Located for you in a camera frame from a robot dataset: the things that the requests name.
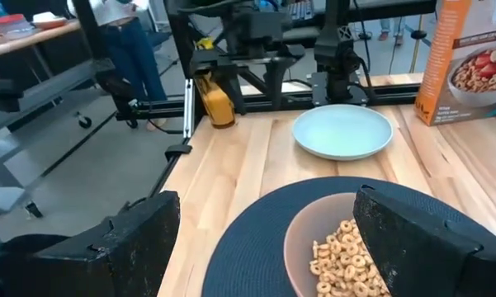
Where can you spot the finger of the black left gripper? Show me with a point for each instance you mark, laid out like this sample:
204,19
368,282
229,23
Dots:
278,82
236,90

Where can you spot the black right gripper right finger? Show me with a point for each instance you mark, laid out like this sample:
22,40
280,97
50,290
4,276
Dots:
417,255

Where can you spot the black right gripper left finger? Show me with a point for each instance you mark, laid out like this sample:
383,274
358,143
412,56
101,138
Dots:
119,251

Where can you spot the amber faceted glass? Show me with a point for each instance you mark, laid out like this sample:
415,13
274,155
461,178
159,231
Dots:
218,107

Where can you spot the pale round plate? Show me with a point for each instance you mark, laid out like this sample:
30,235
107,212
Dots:
342,132

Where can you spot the orange pumpkin cereal box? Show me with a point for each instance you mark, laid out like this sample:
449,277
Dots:
441,82

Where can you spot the toasted cereal rings heap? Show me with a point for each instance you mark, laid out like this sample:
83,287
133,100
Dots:
342,264

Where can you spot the person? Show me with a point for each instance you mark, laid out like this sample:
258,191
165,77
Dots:
390,31
132,57

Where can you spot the pink ceramic bowl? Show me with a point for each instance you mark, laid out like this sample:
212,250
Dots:
305,231

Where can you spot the dark blue woven placemat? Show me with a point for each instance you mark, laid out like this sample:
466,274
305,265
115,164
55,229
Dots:
251,247

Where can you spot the black caster wheel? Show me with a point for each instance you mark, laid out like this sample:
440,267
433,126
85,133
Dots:
84,121

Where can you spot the grey metal bench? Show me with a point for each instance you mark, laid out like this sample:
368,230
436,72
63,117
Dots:
53,88

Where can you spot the white and orange dish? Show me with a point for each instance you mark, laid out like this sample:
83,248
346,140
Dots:
49,20

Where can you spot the wooden worktable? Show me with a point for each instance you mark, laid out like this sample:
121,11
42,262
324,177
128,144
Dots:
29,41

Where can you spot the red-lidded plastic container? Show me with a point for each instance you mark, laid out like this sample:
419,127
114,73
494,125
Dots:
14,24

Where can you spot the black aluminium station frame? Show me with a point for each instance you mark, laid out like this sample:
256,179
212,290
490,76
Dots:
272,102

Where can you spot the white metal bracket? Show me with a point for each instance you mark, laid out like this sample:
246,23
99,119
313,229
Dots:
188,107

